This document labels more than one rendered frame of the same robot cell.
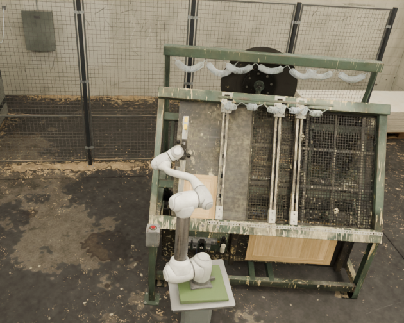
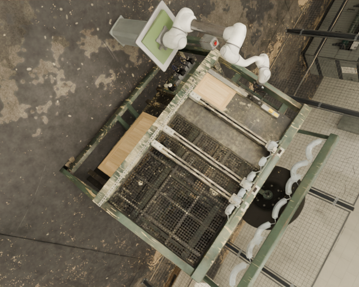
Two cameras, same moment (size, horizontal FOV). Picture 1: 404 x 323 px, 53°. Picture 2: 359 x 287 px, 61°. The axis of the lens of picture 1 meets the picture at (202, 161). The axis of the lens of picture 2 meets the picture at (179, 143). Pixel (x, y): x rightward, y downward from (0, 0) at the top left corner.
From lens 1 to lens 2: 1.76 m
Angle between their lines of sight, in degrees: 18
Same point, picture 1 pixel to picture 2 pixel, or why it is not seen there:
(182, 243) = (204, 24)
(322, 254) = (109, 165)
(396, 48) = not seen: outside the picture
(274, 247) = (138, 133)
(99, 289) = not seen: hidden behind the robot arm
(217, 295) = (149, 37)
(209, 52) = (317, 165)
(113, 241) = not seen: hidden behind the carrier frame
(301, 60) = (274, 234)
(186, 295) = (164, 17)
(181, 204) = (238, 28)
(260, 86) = (267, 195)
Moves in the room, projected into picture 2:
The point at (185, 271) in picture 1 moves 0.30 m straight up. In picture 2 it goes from (183, 20) to (207, 22)
